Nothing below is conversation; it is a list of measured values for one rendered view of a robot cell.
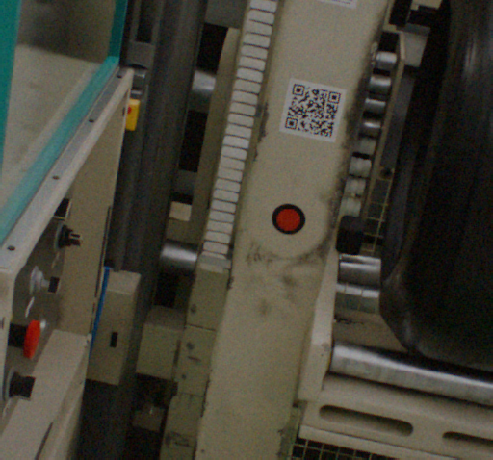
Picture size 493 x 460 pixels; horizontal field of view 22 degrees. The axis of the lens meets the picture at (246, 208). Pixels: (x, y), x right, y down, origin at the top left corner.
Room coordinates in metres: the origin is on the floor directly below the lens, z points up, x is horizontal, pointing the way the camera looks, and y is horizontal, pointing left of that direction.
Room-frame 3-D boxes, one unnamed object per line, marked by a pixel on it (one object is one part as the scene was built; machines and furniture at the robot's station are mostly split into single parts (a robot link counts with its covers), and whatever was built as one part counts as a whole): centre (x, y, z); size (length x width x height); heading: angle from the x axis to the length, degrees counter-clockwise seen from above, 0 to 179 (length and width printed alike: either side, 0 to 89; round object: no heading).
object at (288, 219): (1.58, -0.06, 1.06); 0.03 x 0.02 x 0.03; 89
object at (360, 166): (2.04, -0.10, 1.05); 0.20 x 0.15 x 0.30; 89
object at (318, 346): (1.66, -0.14, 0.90); 0.40 x 0.03 x 0.10; 179
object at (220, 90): (2.49, 0.07, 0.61); 0.33 x 0.06 x 0.86; 179
